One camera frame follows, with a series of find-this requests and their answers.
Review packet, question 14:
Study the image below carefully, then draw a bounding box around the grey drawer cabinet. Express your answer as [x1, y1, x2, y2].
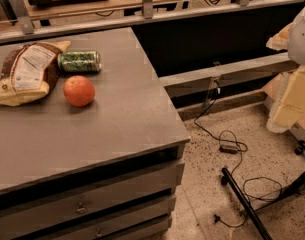
[0, 28, 189, 240]

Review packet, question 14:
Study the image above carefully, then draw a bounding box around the black floor cable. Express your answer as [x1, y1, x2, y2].
[193, 79, 284, 229]

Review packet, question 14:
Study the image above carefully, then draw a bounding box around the black power adapter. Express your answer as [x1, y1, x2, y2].
[219, 145, 238, 154]

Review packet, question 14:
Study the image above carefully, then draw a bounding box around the brown yellow snack bag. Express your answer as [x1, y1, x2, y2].
[0, 41, 71, 107]

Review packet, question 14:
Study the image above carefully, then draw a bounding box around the grey metal railing frame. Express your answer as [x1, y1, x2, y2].
[0, 0, 305, 45]

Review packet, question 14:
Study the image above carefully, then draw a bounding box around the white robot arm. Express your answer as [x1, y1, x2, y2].
[263, 7, 305, 133]

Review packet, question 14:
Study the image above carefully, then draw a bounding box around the red orange apple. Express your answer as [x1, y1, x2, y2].
[63, 76, 95, 107]

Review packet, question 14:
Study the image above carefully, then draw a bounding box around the green soda can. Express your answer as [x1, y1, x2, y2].
[58, 50, 101, 73]

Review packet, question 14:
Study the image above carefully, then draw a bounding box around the black metal stand base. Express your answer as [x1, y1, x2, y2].
[220, 139, 305, 240]

